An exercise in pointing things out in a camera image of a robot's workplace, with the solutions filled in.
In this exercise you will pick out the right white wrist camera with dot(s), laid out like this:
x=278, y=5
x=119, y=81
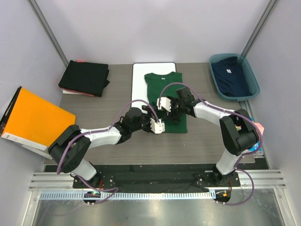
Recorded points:
x=164, y=104

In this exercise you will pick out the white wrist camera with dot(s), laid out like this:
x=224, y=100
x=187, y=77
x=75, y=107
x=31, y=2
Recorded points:
x=164, y=104
x=157, y=127

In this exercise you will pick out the aluminium frame rail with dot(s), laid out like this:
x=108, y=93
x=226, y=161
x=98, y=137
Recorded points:
x=262, y=179

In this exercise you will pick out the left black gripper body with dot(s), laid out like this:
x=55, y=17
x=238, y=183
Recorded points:
x=145, y=121

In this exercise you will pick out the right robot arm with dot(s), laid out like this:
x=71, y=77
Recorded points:
x=238, y=133

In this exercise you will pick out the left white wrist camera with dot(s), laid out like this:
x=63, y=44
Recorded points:
x=157, y=127

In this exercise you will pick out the teal plastic basket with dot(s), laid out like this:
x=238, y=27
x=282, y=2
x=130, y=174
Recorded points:
x=249, y=76

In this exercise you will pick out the blue children's book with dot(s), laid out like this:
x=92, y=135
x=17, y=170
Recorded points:
x=255, y=147

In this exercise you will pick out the white folding board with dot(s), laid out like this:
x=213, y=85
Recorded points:
x=139, y=86

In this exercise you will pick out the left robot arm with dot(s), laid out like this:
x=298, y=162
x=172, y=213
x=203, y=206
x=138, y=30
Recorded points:
x=69, y=149

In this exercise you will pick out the pink cube toy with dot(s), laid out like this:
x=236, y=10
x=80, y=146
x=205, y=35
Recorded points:
x=260, y=127

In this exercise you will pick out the black folded t shirt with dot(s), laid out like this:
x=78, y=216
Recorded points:
x=85, y=78

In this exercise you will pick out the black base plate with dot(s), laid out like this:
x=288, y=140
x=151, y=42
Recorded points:
x=160, y=178

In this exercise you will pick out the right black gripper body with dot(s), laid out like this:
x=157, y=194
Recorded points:
x=177, y=109

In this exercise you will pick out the orange binder folder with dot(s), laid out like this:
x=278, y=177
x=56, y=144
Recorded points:
x=33, y=122

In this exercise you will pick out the navy blue t shirt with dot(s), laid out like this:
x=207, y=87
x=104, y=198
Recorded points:
x=230, y=77

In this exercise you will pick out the white folded t shirt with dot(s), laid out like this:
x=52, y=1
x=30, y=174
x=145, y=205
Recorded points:
x=72, y=92

